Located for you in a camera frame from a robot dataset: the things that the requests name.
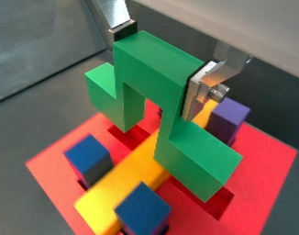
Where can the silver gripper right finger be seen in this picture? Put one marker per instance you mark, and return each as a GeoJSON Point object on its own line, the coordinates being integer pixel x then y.
{"type": "Point", "coordinates": [205, 83]}

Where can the red base board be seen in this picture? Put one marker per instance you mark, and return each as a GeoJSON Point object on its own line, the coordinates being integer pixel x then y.
{"type": "Point", "coordinates": [235, 212]}

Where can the blue block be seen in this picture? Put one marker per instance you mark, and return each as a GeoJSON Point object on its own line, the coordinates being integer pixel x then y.
{"type": "Point", "coordinates": [90, 160]}
{"type": "Point", "coordinates": [143, 212]}

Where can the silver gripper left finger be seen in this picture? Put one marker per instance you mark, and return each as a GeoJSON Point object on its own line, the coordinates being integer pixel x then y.
{"type": "Point", "coordinates": [112, 18]}

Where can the green bridge-shaped block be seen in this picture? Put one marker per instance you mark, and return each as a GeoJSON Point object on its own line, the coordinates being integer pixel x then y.
{"type": "Point", "coordinates": [150, 71]}

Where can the blue block left rear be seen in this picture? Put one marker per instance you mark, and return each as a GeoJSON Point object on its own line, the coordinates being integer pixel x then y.
{"type": "Point", "coordinates": [143, 212]}

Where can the purple block left front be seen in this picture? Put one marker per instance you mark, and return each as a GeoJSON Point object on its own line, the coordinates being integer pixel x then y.
{"type": "Point", "coordinates": [227, 117]}

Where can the yellow long bar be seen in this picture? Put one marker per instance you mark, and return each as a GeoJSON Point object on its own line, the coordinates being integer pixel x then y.
{"type": "Point", "coordinates": [135, 166]}

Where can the blue block right rear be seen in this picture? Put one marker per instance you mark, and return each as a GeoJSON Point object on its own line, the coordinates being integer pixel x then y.
{"type": "Point", "coordinates": [90, 160]}

